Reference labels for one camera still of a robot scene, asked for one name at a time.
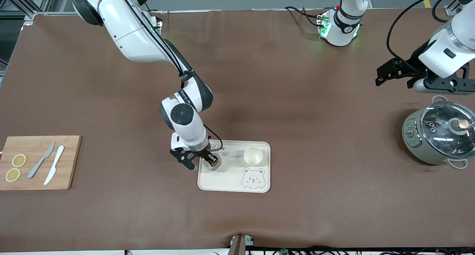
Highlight white IKEA cup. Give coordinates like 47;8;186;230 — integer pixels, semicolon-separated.
203;155;222;172
244;147;263;166

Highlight cream bear print tray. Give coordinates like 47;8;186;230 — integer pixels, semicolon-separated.
197;140;271;193

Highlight glass pot lid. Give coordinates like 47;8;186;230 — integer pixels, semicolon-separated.
421;100;475;160

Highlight grey electric cooking pot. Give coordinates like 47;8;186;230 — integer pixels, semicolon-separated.
402;95;475;169

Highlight green lit base connector box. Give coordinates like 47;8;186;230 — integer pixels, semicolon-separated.
148;11;164;36
317;11;331;38

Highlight brown table mat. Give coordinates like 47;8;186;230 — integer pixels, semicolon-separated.
0;8;475;252

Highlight wooden cutting board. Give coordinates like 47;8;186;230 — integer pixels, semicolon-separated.
0;135;82;191

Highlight white plastic knife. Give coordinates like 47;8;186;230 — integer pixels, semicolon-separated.
44;146;65;186

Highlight grey plastic knife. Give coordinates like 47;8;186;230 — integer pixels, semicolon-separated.
27;141;56;179

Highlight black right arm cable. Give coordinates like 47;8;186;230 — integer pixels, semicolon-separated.
119;0;223;151

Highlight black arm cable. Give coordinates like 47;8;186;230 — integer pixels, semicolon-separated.
119;0;223;151
386;0;461;73

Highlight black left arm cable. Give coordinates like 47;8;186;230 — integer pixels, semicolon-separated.
386;0;461;73

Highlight aluminium frame profile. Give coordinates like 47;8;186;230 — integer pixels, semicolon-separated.
0;0;73;25
445;0;464;16

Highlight metal table clamp bracket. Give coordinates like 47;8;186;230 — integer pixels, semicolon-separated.
229;234;255;255

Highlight black base cable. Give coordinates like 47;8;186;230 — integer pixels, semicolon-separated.
284;6;323;27

